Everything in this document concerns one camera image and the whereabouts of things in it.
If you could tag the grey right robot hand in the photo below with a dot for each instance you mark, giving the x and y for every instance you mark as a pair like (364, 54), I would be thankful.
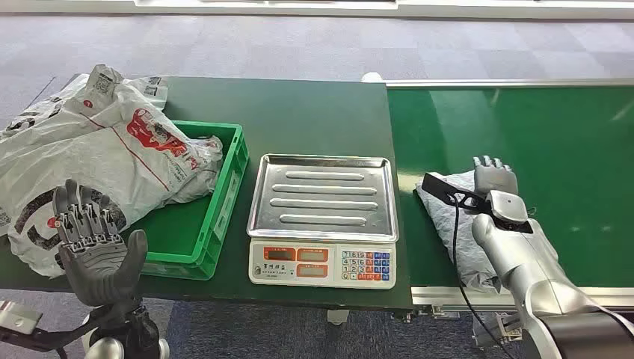
(495, 178)

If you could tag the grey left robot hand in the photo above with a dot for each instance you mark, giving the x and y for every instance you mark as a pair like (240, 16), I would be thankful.
(99, 267)

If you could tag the small grey courier package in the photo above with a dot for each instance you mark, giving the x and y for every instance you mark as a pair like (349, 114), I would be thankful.
(465, 248)

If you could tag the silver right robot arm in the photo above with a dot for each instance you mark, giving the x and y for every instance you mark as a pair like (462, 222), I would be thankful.
(525, 257)

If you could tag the green conveyor belt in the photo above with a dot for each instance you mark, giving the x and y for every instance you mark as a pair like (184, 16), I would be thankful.
(569, 173)

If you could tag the large white package black logo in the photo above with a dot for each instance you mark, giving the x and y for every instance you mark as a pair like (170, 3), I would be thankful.
(74, 163)

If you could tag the white package with QR labels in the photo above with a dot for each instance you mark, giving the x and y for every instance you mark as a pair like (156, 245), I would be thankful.
(29, 114)

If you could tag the green plastic crate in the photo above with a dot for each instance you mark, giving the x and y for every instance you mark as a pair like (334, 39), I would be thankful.
(173, 238)

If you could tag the white round knob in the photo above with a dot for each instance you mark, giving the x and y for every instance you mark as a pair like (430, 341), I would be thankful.
(371, 77)

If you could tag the white electronic scale steel tray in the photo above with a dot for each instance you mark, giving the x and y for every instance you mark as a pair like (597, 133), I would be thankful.
(322, 198)

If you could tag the white table leg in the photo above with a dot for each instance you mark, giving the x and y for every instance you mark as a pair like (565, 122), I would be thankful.
(338, 317)

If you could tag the black right camera bracket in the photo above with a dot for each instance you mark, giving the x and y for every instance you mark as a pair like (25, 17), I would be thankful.
(446, 187)

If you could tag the black camera bracket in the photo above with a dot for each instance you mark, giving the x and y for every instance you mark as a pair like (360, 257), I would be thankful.
(446, 187)
(49, 339)

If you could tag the black left camera bracket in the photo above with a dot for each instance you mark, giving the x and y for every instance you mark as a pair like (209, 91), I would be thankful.
(49, 339)

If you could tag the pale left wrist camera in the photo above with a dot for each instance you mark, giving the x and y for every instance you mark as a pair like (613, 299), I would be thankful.
(17, 317)

